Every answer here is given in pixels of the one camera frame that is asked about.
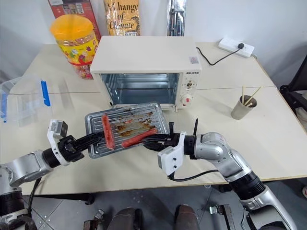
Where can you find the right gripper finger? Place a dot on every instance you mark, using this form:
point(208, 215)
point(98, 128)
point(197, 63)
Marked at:
point(159, 137)
point(158, 145)

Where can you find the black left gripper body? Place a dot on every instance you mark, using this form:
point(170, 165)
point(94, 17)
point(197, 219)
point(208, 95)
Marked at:
point(70, 148)

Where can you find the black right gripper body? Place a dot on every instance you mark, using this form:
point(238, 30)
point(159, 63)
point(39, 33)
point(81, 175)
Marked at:
point(173, 140)

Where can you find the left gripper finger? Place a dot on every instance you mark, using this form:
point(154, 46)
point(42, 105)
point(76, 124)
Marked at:
point(92, 144)
point(91, 138)

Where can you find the silver metal baking tray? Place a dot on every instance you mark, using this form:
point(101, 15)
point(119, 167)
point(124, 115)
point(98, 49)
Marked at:
point(134, 119)

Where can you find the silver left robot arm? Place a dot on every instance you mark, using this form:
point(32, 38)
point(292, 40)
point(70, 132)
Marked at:
point(24, 165)

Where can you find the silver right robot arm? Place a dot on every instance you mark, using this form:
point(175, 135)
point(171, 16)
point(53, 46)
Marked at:
point(223, 153)

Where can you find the short red sausage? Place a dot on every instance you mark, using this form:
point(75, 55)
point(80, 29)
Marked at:
point(108, 134)

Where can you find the long red sausage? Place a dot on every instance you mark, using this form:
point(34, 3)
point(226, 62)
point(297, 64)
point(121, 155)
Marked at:
point(138, 139)

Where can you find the toaster oven glass door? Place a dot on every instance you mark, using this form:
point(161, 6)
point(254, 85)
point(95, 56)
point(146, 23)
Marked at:
point(168, 107)

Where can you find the cream oven timer knob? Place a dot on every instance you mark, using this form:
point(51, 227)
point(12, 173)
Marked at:
point(187, 99)

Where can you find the cream white toaster oven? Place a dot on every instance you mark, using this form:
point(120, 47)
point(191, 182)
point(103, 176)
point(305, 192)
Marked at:
point(144, 55)

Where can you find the black table caster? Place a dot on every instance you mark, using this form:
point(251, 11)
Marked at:
point(90, 198)

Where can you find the blue box latch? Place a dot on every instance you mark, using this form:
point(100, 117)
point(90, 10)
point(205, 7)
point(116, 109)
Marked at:
point(3, 107)
point(45, 93)

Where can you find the clear plastic storage box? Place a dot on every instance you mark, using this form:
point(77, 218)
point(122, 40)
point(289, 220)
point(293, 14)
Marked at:
point(26, 100)

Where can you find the grey paper cup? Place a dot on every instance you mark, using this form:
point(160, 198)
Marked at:
point(242, 110)

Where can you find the dark rounded shape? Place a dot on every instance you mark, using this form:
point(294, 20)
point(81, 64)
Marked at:
point(128, 219)
point(187, 216)

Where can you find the wooden skewer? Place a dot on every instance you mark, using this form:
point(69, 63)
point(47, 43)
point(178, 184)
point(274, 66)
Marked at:
point(243, 95)
point(254, 94)

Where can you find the yellow lidded candy jar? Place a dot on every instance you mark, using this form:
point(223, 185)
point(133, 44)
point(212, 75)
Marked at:
point(76, 48)

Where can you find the white power strip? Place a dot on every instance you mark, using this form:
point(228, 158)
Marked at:
point(230, 44)

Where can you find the shiny silver package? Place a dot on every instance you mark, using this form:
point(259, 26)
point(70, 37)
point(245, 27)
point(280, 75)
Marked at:
point(177, 16)

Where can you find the yellow printed book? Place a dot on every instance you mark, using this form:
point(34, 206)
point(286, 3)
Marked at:
point(122, 16)

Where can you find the red printed box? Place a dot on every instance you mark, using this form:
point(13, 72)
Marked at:
point(72, 7)

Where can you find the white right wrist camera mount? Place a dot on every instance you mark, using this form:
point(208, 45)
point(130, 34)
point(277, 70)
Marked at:
point(170, 159)

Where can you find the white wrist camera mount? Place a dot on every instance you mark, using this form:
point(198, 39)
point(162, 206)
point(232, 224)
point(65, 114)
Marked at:
point(57, 129)
point(170, 159)

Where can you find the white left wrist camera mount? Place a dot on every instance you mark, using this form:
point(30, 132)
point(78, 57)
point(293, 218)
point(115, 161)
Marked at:
point(57, 129)

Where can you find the metal bracket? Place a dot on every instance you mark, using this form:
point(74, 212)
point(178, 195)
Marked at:
point(225, 215)
point(94, 220)

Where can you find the black metal frame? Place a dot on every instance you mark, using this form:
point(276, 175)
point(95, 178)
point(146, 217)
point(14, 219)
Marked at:
point(296, 95)

